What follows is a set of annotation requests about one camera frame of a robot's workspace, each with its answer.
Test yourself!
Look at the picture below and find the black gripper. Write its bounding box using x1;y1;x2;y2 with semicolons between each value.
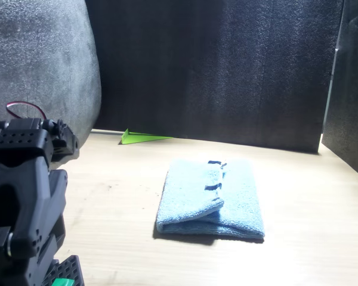
47;119;81;163

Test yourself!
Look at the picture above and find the light blue towel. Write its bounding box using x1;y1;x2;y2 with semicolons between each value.
155;158;266;241

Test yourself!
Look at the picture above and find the black arm base block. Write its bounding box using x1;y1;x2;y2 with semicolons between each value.
43;254;85;286

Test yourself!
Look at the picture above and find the curved grey foam sheet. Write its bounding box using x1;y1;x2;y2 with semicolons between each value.
0;0;103;150

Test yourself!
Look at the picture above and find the green clamp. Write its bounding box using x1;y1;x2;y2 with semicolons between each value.
51;276;75;286

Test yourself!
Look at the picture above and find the dark foam panel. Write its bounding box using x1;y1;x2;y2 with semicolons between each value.
321;0;358;182
85;0;344;155

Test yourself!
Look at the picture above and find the black arm servo wire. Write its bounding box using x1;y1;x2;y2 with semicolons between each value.
5;101;47;120

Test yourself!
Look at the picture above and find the green plastic bracket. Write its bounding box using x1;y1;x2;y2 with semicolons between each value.
118;128;174;146

